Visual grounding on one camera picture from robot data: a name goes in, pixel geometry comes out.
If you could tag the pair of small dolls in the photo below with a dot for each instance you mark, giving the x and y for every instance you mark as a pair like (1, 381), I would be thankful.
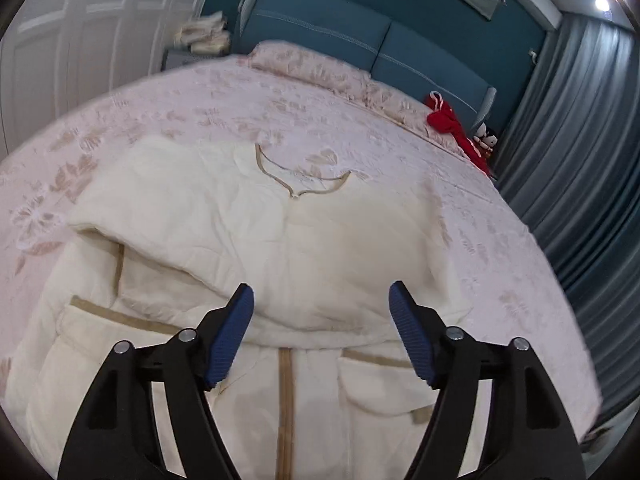
(486, 140)

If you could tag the grey-blue curtain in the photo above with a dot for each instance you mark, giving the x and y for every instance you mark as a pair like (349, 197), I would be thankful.
(575, 160)

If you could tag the blue nightstand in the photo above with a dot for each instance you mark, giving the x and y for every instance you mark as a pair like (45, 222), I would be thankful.
(180, 57)

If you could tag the pink floral pillow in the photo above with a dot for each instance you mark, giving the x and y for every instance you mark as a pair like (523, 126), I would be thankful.
(305, 62)
(405, 105)

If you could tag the red garment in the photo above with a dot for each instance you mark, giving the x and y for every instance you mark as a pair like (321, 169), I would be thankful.
(450, 122)

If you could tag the blue upholstered headboard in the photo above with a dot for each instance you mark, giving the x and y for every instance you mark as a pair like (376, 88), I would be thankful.
(320, 30)

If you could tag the stack of folded cream cloths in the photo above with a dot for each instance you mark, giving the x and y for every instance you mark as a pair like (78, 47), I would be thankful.
(205, 35)

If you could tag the ceiling spotlight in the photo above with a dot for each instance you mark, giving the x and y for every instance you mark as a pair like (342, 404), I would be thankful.
(602, 4)

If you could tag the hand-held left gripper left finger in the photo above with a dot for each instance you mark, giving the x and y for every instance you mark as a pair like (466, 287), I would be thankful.
(230, 335)

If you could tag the cream quilted jacket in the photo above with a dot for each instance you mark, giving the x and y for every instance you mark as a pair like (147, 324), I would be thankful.
(300, 240)

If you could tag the bed with pink floral bedspread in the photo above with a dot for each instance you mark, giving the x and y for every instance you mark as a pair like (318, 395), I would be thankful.
(225, 105)

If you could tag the white wardrobe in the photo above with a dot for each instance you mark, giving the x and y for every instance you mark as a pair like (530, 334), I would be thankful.
(100, 35)

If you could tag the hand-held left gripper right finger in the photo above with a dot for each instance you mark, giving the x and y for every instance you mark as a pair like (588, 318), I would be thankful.
(412, 330)

